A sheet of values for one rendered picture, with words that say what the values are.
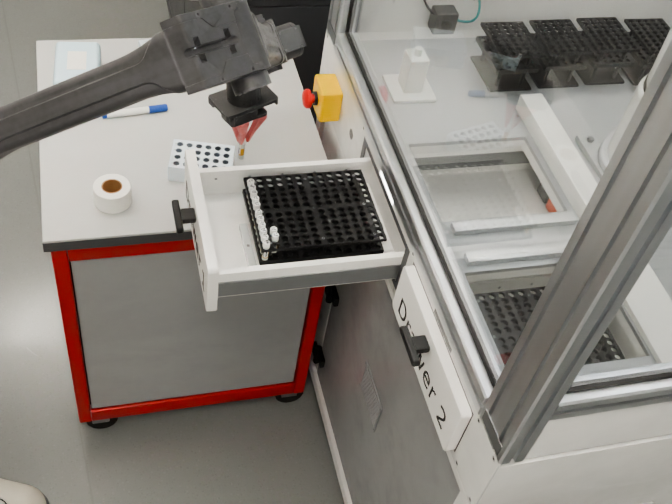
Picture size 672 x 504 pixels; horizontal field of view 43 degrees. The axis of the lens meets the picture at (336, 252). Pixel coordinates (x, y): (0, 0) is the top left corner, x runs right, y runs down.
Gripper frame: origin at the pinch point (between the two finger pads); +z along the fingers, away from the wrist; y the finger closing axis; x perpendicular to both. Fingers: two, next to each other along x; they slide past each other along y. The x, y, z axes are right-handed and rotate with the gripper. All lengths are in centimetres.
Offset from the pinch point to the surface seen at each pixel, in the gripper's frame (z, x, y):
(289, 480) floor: 98, -21, 2
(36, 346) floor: 95, 47, -35
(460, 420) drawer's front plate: 7, -61, -1
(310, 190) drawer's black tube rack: 7.9, -10.5, 7.8
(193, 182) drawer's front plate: 4.1, -1.7, -10.9
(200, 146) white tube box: 17.9, 19.2, 1.9
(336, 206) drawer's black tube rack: 8.0, -16.0, 9.7
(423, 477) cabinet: 37, -57, 3
